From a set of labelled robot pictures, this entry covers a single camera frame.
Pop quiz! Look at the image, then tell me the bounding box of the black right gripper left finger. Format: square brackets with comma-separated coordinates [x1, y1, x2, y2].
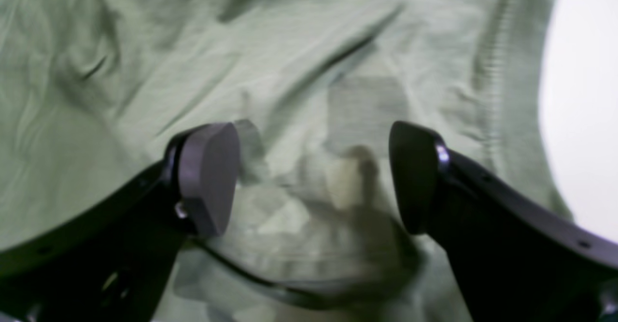
[0, 122, 241, 322]

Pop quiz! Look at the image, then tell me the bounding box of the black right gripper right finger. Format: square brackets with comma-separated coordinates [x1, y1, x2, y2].
[389, 121, 618, 322]

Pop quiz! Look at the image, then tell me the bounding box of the green T-shirt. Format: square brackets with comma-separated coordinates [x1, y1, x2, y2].
[0, 0, 572, 322]

